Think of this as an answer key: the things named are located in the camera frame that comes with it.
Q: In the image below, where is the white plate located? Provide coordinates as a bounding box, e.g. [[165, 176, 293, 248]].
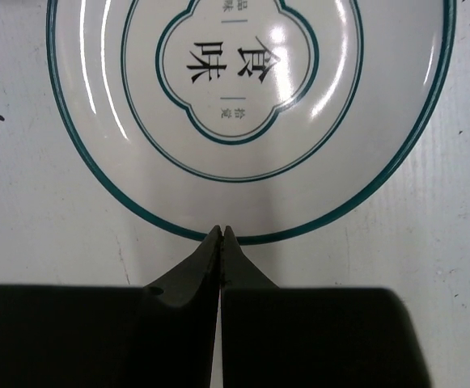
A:
[[46, 1, 457, 245]]

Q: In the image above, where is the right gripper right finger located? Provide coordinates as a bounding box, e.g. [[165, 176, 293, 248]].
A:
[[220, 226, 277, 387]]

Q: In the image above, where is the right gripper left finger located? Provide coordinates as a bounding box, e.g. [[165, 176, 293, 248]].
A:
[[137, 226, 222, 387]]

